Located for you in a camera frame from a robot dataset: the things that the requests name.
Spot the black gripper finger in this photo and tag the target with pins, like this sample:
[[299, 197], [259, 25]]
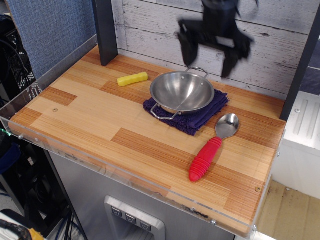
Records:
[[233, 55], [189, 48]]

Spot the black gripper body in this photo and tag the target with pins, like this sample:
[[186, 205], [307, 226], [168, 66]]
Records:
[[218, 26]]

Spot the steel pot with two handles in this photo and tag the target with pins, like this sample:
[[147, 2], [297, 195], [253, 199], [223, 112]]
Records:
[[181, 93]]

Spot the folded purple cloth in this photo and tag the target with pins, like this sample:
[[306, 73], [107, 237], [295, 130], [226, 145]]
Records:
[[191, 123]]

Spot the yellow plastic corn piece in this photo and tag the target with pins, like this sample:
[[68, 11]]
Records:
[[132, 79]]

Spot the black plastic crate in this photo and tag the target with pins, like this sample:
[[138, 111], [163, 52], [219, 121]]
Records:
[[16, 73]]

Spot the grey dispenser button panel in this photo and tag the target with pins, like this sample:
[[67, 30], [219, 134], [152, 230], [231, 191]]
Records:
[[129, 223]]

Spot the clear acrylic edge guard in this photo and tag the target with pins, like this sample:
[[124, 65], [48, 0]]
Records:
[[103, 143]]

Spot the yellow black object bottom left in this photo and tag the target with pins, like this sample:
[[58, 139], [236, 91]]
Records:
[[12, 231]]

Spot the dark right upright post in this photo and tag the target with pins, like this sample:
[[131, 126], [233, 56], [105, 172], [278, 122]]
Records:
[[302, 67]]

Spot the dark upright post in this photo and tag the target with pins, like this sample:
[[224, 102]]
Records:
[[105, 30], [302, 67]]

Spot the spoon with red handle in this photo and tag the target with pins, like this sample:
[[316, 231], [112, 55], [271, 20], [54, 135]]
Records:
[[226, 127]]

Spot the dark left upright post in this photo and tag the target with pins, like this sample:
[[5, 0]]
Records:
[[105, 30]]

